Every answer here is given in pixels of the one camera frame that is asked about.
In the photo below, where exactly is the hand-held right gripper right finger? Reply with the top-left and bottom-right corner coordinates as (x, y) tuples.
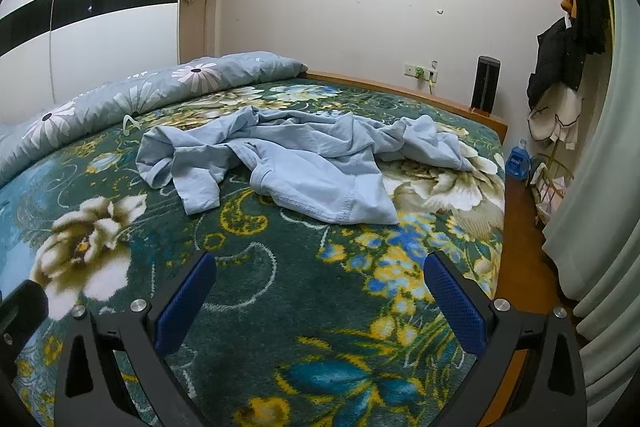
(422, 249), (586, 427)

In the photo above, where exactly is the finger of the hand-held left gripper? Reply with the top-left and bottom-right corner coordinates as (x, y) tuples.
(0, 279), (49, 360)

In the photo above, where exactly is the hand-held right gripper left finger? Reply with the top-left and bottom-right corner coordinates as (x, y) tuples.
(54, 251), (218, 427)

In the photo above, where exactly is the light blue shirt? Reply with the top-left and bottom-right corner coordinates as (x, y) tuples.
(136, 105), (476, 226)

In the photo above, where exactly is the green floral blanket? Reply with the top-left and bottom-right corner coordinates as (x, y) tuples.
(0, 77), (506, 427)

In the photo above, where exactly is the blue detergent bottle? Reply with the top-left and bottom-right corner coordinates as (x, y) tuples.
(507, 139), (531, 180)

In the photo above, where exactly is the pale green curtain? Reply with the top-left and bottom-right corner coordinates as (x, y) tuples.
(542, 0), (640, 418)

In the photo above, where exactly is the white hanging garment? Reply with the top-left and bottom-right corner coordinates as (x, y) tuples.
(527, 84), (583, 150)

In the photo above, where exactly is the grey-blue floral quilt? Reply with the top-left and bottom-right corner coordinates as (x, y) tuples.
(0, 52), (308, 188)

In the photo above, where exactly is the black tower appliance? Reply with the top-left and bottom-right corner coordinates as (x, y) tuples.
(471, 56), (501, 112)

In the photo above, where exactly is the black hanging jacket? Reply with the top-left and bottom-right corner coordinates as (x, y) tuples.
(526, 18), (586, 108)

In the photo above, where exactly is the white wardrobe with black stripe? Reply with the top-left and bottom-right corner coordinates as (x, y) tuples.
(0, 0), (193, 125)

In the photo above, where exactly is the beige door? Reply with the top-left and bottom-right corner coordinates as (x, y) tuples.
(180, 0), (213, 62)

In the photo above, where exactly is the dark hanging garment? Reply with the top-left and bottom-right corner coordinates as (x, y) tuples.
(575, 0), (615, 56)

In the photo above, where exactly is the wire storage basket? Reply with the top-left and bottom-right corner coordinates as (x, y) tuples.
(531, 159), (573, 223)

